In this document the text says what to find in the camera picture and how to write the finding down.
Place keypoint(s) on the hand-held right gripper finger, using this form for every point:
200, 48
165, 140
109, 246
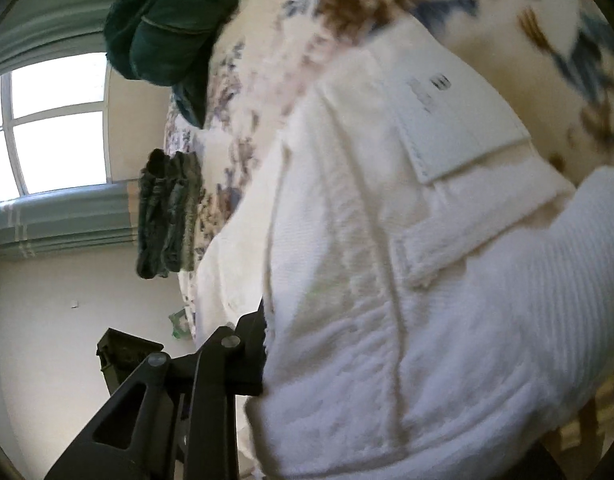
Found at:
247, 355

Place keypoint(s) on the white pants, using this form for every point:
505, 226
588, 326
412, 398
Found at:
387, 285

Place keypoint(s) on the green plastic bag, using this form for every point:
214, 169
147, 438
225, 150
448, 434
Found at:
179, 322

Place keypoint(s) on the stack of folded blue jeans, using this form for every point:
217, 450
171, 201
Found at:
167, 215

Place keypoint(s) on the window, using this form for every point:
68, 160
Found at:
57, 130

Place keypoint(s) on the bed with floral sheet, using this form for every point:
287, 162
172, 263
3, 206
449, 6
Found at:
272, 20

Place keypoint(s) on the dark green fleece blanket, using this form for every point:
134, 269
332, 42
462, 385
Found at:
172, 25

